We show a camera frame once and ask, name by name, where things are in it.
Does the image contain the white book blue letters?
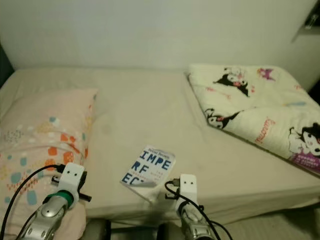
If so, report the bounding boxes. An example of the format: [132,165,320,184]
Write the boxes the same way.
[119,145,177,204]

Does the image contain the pink patterned pillow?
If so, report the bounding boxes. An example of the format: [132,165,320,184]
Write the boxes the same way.
[0,88,99,240]

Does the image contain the cream cartoon print quilt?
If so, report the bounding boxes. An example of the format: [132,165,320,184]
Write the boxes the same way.
[187,63,320,175]

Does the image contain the dark grey left robot leg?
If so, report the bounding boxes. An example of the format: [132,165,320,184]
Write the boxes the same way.
[80,218,112,240]

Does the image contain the dark grey robot leg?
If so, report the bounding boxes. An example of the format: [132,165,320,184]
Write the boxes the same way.
[156,222,186,240]
[80,218,112,240]

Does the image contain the dark grey right robot leg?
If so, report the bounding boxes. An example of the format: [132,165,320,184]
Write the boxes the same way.
[156,222,186,240]

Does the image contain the teal upholstered headboard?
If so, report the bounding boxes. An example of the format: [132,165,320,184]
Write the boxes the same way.
[0,45,16,101]

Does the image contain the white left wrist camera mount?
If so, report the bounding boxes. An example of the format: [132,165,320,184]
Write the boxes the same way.
[56,162,86,202]

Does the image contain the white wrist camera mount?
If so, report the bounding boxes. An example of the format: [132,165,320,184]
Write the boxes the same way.
[177,174,199,204]
[56,162,86,202]

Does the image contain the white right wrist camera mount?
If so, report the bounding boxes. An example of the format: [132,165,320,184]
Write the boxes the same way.
[177,174,199,204]

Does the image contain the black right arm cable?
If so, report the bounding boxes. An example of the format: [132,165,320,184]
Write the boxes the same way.
[164,182,234,240]

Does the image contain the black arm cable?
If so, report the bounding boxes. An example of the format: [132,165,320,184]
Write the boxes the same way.
[0,164,66,240]
[164,182,234,240]

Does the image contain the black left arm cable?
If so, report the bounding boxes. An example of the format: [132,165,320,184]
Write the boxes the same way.
[0,164,66,240]

